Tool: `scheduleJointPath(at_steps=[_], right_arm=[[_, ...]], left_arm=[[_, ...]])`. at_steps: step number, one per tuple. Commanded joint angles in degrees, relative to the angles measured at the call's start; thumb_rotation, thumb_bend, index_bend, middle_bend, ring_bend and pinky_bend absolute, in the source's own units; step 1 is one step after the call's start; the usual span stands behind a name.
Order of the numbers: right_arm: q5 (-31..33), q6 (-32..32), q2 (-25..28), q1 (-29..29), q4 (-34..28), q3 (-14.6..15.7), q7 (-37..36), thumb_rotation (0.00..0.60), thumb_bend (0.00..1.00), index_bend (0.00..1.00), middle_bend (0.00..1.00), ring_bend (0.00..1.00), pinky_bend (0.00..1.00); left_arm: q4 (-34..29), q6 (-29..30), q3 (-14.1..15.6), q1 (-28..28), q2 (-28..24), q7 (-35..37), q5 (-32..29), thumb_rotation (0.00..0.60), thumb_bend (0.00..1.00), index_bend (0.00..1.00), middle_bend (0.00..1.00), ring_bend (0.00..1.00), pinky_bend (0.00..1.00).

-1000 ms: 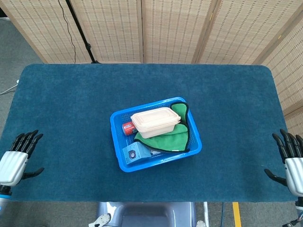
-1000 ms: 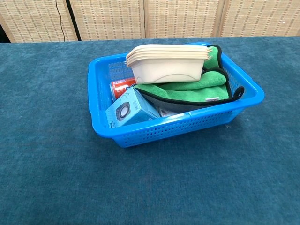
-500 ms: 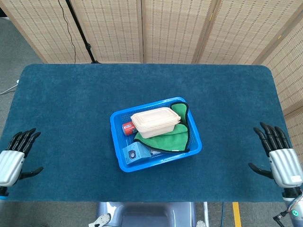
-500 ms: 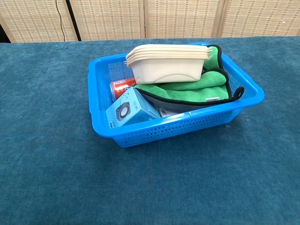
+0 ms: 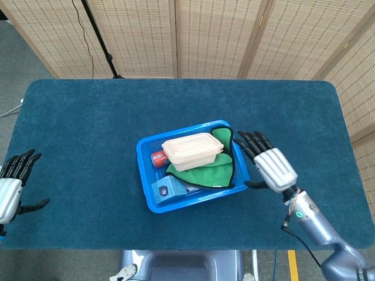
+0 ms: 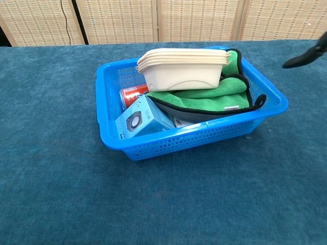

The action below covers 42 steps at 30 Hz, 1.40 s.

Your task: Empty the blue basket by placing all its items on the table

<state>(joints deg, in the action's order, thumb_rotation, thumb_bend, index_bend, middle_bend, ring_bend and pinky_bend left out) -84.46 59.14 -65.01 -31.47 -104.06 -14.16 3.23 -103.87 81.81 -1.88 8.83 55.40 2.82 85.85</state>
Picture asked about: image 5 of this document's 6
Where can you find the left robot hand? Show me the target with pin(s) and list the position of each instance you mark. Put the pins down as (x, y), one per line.
(8, 190)

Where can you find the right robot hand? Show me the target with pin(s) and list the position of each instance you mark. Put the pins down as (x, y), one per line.
(274, 169)

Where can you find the green microfiber cloth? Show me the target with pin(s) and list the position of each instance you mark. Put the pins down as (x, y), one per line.
(205, 174)

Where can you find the beige plastic food container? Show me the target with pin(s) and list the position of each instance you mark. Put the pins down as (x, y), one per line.
(190, 149)

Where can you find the small light blue box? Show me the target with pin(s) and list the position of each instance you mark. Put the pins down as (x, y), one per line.
(170, 187)

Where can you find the red soda can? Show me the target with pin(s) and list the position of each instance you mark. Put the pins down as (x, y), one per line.
(158, 159)

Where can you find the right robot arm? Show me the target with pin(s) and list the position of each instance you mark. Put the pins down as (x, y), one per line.
(316, 222)

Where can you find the white floor strip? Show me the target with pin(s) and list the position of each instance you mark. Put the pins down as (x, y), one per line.
(255, 263)

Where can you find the yellow floor tape strip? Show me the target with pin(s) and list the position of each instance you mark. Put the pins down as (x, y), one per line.
(293, 265)

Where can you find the teal table carpet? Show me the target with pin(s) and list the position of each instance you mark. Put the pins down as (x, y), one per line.
(88, 117)

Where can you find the blue plastic basket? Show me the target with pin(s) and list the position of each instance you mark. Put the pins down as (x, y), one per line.
(143, 164)

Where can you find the grey robot torso base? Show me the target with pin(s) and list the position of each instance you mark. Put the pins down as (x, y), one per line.
(181, 266)

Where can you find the black tripod stand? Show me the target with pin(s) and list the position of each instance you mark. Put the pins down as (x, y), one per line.
(101, 44)

